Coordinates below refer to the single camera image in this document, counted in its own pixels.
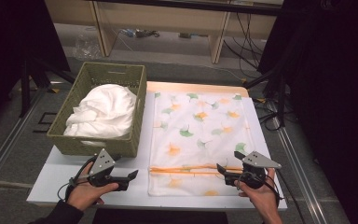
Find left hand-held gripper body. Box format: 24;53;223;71
88;148;117;189

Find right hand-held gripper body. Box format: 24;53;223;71
225;150;282;190

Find leaf print pillowcase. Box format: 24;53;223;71
147;91;255;198

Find white pillow insert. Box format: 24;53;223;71
63;83;138;147

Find green woven basket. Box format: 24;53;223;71
46;61;147;159

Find person's left hand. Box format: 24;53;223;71
66;161;120;213

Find person's right hand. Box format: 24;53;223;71
234;167;282;213

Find black metal stand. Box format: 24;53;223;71
243;59;290;129
18;56;76;119

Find black curtain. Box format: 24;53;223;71
0;0;72;139
256;0;358;224

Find clear plastic bag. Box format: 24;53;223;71
74;32;103;61

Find power strip with plugs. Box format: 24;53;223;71
119;28;161;39

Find light wooden desk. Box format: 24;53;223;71
44;0;285;65

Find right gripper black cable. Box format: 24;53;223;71
236;170;297;224

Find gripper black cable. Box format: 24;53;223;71
57;156;98;202
236;170;297;224

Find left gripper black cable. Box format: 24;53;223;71
57;156;98;202

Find metal floor rail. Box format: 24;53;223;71
0;88;46;191
268;101;329;224

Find black floor cables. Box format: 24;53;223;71
254;97;287;133

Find hanging black cables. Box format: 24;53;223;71
223;12;264;72

